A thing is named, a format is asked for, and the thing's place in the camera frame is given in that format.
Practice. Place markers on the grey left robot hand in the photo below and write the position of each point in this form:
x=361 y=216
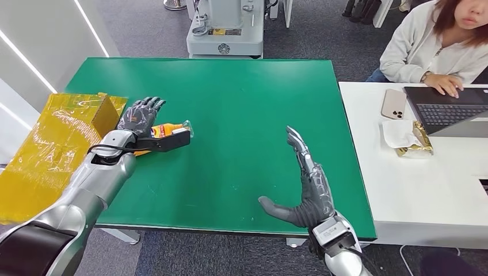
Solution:
x=139 y=116

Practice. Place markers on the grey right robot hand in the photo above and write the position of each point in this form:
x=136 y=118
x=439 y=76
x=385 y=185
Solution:
x=316 y=198

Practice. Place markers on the orange plastic bottle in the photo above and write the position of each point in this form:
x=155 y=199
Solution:
x=166 y=129

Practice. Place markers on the grey robot base machine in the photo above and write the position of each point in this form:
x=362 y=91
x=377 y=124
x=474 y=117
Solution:
x=228 y=42

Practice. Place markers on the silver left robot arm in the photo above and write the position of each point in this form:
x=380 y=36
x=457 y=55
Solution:
x=95 y=179

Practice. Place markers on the white table foot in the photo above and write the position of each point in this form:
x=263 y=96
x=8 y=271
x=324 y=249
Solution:
x=296 y=242
x=122 y=235

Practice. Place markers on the green table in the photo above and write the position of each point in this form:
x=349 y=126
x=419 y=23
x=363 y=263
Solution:
x=236 y=106

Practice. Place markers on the yellow taped cardboard box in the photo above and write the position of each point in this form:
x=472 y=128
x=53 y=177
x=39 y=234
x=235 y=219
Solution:
x=45 y=152

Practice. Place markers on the white paper tissue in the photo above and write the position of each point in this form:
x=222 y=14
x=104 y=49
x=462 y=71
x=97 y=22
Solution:
x=398 y=134

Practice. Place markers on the chrome stand base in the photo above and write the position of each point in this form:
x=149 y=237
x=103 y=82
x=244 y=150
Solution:
x=175 y=5

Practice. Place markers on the gold snack wrapper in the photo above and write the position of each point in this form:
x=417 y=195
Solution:
x=424 y=144

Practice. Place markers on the beige smartphone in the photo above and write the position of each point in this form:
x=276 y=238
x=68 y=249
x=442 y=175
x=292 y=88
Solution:
x=394 y=104

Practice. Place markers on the white desk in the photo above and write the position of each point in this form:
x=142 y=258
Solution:
x=438 y=190

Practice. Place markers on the dark grey laptop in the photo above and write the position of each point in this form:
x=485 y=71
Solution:
x=446 y=110

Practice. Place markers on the person's hand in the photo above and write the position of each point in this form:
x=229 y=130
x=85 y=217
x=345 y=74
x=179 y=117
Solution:
x=444 y=83

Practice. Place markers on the person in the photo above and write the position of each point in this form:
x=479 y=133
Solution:
x=415 y=49

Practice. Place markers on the white furniture panel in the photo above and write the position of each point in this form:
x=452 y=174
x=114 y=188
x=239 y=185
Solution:
x=288 y=13

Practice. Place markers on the black boots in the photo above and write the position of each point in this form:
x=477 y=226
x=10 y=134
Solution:
x=362 y=11

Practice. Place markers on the white furniture leg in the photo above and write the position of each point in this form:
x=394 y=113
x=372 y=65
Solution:
x=383 y=15

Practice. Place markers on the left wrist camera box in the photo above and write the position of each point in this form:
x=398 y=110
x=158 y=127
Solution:
x=167 y=141

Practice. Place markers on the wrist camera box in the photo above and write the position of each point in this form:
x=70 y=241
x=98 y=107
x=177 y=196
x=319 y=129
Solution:
x=331 y=234
x=167 y=141

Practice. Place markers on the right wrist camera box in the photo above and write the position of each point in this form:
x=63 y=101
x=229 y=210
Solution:
x=331 y=234

